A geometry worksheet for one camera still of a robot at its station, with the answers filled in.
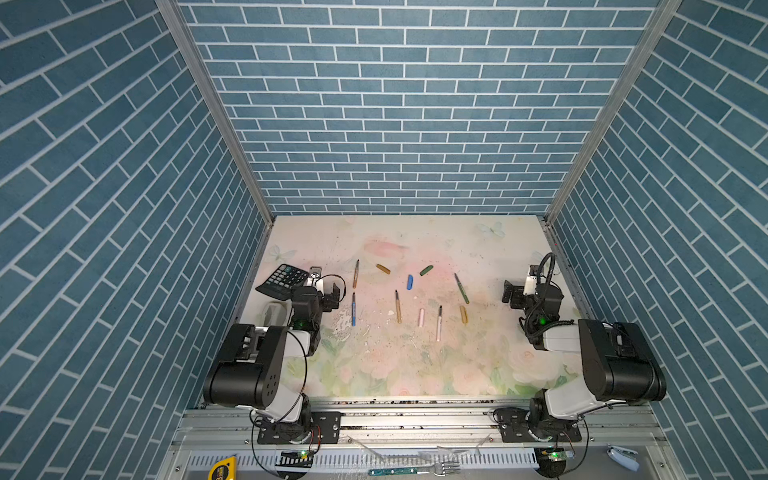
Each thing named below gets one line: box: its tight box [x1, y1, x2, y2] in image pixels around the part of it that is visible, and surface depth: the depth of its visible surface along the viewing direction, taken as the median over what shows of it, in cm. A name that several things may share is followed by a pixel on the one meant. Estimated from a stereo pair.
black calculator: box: [255, 263, 310, 301], surface depth 101 cm
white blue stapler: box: [606, 443, 640, 472], surface depth 71 cm
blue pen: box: [352, 292, 357, 327], surface depth 96 cm
